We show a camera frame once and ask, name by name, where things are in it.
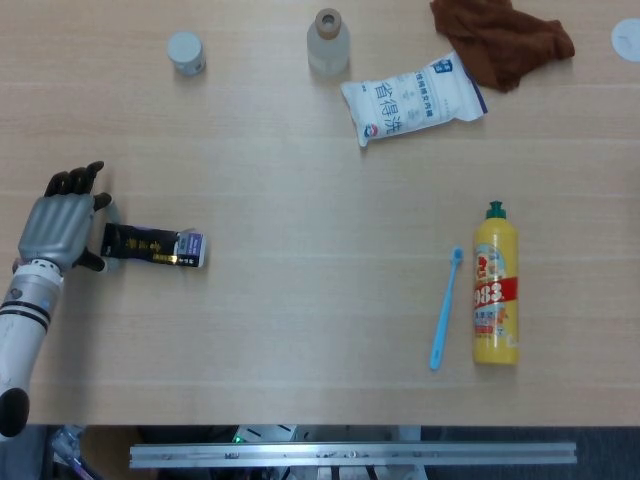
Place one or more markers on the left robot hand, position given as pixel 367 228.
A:
pixel 60 225

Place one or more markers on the white detergent refill pouch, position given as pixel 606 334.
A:
pixel 412 102

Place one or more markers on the black box with gold text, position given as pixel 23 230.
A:
pixel 150 246

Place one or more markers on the frosted glass bottle wooden cap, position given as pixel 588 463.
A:
pixel 327 46

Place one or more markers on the small white lidded jar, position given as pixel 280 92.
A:
pixel 185 53

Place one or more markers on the light blue toothbrush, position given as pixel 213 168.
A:
pixel 446 310

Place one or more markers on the aluminium rail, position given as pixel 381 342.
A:
pixel 350 453

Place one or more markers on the yellow detergent bottle green cap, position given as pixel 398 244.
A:
pixel 495 295

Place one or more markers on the brown cloth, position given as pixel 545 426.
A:
pixel 500 42

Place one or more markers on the white round table grommet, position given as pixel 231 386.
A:
pixel 627 39

